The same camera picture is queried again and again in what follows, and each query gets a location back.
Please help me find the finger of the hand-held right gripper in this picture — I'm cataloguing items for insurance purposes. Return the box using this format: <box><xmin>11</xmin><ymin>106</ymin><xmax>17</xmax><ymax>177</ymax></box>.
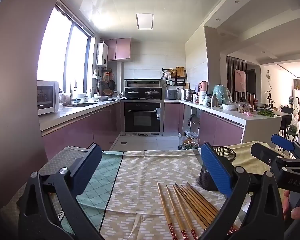
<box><xmin>271</xmin><ymin>133</ymin><xmax>300</xmax><ymax>158</ymax></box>
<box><xmin>250</xmin><ymin>142</ymin><xmax>290</xmax><ymax>173</ymax></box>

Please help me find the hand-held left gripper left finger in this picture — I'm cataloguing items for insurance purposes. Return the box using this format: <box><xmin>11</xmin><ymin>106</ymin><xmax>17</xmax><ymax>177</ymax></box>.
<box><xmin>18</xmin><ymin>144</ymin><xmax>108</xmax><ymax>240</ymax></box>

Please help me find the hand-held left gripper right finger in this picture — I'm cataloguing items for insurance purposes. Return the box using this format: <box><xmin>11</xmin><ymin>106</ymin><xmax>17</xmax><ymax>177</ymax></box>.
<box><xmin>197</xmin><ymin>142</ymin><xmax>285</xmax><ymax>240</ymax></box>

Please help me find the black mesh utensil holder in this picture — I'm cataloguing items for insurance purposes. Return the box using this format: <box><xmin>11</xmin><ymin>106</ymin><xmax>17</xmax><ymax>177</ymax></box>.
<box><xmin>198</xmin><ymin>146</ymin><xmax>237</xmax><ymax>192</ymax></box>

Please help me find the bunch of wooden chopsticks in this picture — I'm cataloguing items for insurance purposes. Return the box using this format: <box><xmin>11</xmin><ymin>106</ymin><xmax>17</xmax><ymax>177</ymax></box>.
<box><xmin>157</xmin><ymin>181</ymin><xmax>240</xmax><ymax>240</ymax></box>

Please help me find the white plastic bag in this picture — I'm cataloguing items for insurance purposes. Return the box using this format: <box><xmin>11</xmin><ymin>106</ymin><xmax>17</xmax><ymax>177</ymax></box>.
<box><xmin>289</xmin><ymin>114</ymin><xmax>300</xmax><ymax>133</ymax></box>

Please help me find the black dining chair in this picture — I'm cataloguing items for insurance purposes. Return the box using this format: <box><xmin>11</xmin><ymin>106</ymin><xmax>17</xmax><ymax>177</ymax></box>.
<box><xmin>280</xmin><ymin>106</ymin><xmax>294</xmax><ymax>130</ymax></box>

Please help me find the white kitchen counter peninsula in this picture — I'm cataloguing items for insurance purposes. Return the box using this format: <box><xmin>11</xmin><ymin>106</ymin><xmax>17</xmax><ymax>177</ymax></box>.
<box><xmin>180</xmin><ymin>99</ymin><xmax>282</xmax><ymax>147</ymax></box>

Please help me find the plastic bag of greens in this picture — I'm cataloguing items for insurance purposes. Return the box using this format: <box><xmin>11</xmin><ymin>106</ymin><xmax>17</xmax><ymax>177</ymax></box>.
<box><xmin>181</xmin><ymin>130</ymin><xmax>200</xmax><ymax>150</ymax></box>

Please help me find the plastic oil bottle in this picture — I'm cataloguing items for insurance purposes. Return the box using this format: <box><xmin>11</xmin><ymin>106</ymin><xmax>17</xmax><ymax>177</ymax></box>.
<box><xmin>178</xmin><ymin>132</ymin><xmax>188</xmax><ymax>150</ymax></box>

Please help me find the pink base cabinet run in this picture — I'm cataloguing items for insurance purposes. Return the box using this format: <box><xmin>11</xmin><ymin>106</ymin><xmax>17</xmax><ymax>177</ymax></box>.
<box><xmin>41</xmin><ymin>101</ymin><xmax>122</xmax><ymax>160</ymax></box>

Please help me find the clear plastic container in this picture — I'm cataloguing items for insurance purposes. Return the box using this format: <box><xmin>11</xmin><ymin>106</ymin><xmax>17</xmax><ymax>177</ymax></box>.
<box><xmin>237</xmin><ymin>102</ymin><xmax>252</xmax><ymax>113</ymax></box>

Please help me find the brown tumbler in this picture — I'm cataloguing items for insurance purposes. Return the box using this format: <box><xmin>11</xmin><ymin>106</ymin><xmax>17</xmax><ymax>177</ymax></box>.
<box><xmin>249</xmin><ymin>92</ymin><xmax>257</xmax><ymax>110</ymax></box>

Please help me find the patterned beige green tablecloth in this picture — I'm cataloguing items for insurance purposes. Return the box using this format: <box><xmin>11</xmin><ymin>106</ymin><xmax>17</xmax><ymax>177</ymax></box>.
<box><xmin>0</xmin><ymin>141</ymin><xmax>294</xmax><ymax>240</ymax></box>

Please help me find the kitchen sink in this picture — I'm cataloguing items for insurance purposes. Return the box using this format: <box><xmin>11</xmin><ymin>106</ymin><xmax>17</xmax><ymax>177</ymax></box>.
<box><xmin>65</xmin><ymin>102</ymin><xmax>100</xmax><ymax>108</ymax></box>

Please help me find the teal plastic bag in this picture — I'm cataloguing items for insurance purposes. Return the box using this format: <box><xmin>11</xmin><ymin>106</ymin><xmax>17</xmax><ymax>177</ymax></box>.
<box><xmin>212</xmin><ymin>84</ymin><xmax>229</xmax><ymax>104</ymax></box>

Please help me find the integrated stove with oven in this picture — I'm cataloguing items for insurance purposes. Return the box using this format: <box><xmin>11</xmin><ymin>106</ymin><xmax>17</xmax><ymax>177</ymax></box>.
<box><xmin>121</xmin><ymin>79</ymin><xmax>165</xmax><ymax>137</ymax></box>

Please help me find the sink faucet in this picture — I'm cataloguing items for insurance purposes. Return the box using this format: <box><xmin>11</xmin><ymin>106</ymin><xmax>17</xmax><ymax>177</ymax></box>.
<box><xmin>69</xmin><ymin>84</ymin><xmax>77</xmax><ymax>105</ymax></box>

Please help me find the stainless steel pot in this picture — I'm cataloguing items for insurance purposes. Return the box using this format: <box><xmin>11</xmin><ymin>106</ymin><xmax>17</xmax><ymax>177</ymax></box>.
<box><xmin>183</xmin><ymin>89</ymin><xmax>197</xmax><ymax>101</ymax></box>

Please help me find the pink kettle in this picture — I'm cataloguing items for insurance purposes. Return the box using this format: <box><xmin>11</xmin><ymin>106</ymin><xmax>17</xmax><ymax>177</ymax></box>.
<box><xmin>199</xmin><ymin>81</ymin><xmax>208</xmax><ymax>98</ymax></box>

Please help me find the striped partition screen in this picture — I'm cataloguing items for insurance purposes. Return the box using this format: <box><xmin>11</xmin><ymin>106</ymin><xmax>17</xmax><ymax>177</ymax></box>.
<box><xmin>226</xmin><ymin>56</ymin><xmax>248</xmax><ymax>103</ymax></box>

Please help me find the white countertop oven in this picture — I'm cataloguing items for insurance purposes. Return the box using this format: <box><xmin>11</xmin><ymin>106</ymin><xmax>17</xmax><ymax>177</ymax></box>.
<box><xmin>37</xmin><ymin>80</ymin><xmax>60</xmax><ymax>115</ymax></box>

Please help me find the kitchen window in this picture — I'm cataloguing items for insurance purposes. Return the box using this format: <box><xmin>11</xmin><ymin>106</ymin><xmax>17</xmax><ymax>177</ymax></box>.
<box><xmin>37</xmin><ymin>5</ymin><xmax>94</xmax><ymax>95</ymax></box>

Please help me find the ceiling light panel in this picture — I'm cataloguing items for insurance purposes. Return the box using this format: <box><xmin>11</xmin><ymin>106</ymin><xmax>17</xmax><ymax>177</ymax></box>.
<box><xmin>136</xmin><ymin>14</ymin><xmax>154</xmax><ymax>30</ymax></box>

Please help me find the pink wall picture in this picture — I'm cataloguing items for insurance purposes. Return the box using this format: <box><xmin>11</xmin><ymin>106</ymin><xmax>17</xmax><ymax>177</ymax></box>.
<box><xmin>234</xmin><ymin>69</ymin><xmax>246</xmax><ymax>92</ymax></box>

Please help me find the black wall rack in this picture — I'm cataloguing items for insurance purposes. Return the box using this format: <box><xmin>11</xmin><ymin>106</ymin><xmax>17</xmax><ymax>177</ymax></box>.
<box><xmin>162</xmin><ymin>67</ymin><xmax>188</xmax><ymax>85</ymax></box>

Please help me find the white wall water heater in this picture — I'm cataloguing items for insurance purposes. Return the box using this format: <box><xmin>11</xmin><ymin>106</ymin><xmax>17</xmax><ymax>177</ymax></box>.
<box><xmin>96</xmin><ymin>42</ymin><xmax>108</xmax><ymax>68</ymax></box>

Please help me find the pink wall cabinet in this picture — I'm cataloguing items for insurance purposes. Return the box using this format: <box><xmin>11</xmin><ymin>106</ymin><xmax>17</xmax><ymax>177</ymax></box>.
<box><xmin>104</xmin><ymin>38</ymin><xmax>132</xmax><ymax>61</ymax></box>

